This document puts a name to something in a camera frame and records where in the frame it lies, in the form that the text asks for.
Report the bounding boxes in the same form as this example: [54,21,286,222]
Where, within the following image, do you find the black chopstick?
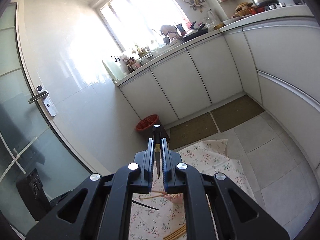
[152,125,161,179]

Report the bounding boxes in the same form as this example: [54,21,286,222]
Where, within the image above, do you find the white kitchen cabinets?
[117,5,319,171]

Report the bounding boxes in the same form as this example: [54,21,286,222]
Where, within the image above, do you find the dark red trash bin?
[135,114,170,151]

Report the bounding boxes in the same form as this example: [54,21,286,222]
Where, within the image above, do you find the olive floor mat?
[169,114,218,150]
[211,95,265,132]

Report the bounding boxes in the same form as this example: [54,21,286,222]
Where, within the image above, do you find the pink perforated utensil holder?
[164,193,183,204]

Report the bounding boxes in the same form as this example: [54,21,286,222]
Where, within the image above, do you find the glass sliding door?
[1,3,90,235]

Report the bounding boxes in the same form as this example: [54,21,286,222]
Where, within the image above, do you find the floral tablecloth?
[129,139,254,239]

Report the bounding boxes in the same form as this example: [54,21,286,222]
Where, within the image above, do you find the black frying pan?
[183,23,208,42]

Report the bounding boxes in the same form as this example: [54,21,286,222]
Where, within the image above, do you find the silver door handle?
[28,85,56,118]

